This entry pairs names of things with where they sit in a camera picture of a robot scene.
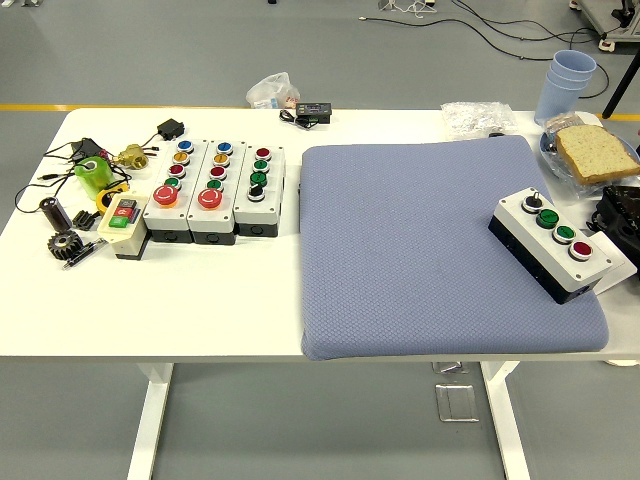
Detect grey equipment cart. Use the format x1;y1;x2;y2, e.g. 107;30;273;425
569;0;640;51

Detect white card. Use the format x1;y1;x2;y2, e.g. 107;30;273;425
584;232;639;295

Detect black slanted pole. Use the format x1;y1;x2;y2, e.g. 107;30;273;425
601;47;640;120

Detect yellow tape roll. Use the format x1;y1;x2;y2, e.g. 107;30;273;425
95;182;131;216

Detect black servo motor with wires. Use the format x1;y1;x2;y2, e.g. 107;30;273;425
137;118;186;151

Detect cream red-green switch box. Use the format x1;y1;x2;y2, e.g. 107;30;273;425
96;192;151;261

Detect clear bag of small parts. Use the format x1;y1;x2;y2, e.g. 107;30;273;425
440;100;518;142

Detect black metal gear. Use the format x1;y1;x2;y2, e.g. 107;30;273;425
46;230;85;261

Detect green cylinder roll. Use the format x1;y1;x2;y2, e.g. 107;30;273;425
73;155;115;200

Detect small black electronic module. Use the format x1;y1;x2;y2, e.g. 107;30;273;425
71;137;103;162

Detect black metal pen tool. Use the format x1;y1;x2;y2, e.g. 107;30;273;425
61;238;108;271

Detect black cable with plug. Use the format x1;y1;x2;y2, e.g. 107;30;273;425
13;169;81;214

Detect slice of bread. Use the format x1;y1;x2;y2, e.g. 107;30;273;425
555;125;640;186

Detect black floor cable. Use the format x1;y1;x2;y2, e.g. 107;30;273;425
357;0;612;101

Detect blue-grey quilted mat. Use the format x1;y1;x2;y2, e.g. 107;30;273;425
298;134;611;362

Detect white plastic bag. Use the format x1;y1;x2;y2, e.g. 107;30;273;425
245;71;301;110

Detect black cylindrical capacitor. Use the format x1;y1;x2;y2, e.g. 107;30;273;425
39;196;73;232

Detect clear plastic bread bag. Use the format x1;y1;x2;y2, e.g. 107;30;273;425
537;112;640;201

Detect four-button control box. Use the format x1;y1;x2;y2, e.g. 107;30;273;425
232;144;288;238
488;187;615;306

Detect white cable bundle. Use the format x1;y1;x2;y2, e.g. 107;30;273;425
378;0;439;16

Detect black metal machine part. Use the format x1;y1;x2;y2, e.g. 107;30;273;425
592;184;640;274

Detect five-button emergency stop box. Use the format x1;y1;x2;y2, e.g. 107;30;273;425
186;138;248;246
143;138;209;245

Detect black digital meter with cable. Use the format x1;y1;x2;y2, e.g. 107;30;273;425
278;101;335;133

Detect light blue plastic cup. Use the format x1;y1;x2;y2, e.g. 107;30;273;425
547;67;594;92
533;74;589;126
551;49;598;81

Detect brass valve fitting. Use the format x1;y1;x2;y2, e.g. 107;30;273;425
110;143;150;171

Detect large metal floor plate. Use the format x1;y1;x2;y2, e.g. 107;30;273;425
433;382;481;424

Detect black finned heat sink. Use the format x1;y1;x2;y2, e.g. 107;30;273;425
72;209;103;232

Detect white table leg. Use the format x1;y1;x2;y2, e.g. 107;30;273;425
124;362;175;480
480;360;531;480

